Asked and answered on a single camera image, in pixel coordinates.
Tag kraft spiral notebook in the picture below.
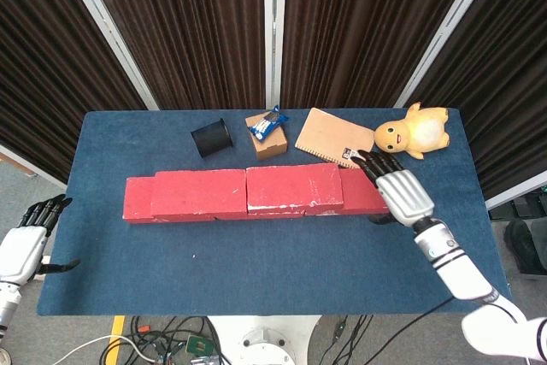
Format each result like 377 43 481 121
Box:
295 107 376 169

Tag blue table cloth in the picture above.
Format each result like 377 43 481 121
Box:
35 109 506 318

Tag green circuit board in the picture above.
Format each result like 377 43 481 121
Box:
185 335 214 357

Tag small cardboard box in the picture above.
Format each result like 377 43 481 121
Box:
244 114 289 162

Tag dark brown pleated curtain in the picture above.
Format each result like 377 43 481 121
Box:
0 0 149 185
79 0 267 111
279 0 483 109
408 0 547 203

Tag blue cookie packet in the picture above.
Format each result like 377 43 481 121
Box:
249 104 291 142

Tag white aluminium partition post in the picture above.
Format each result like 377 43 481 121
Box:
394 0 506 109
55 0 162 111
262 0 289 110

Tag white cable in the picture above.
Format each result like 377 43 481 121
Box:
50 333 160 365

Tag red foam brick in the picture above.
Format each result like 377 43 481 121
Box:
150 168 250 221
213 209 307 221
303 166 397 217
122 175 217 225
245 162 345 215

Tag white aluminium partition rail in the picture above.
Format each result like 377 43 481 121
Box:
0 144 68 189
484 169 547 211

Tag yellow floor tape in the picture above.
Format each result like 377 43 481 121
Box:
103 315 126 365

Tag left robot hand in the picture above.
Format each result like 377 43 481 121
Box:
0 193 81 286

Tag yellow plush toy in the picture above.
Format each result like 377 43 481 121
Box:
374 102 450 162

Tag black cable bundle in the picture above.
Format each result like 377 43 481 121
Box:
126 315 224 365

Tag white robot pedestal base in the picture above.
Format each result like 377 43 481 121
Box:
207 315 322 365

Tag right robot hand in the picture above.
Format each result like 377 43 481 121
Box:
352 150 435 229

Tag black mesh pen cup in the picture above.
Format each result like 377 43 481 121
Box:
191 118 234 158

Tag black shoe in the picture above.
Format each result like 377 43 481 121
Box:
503 218 547 275

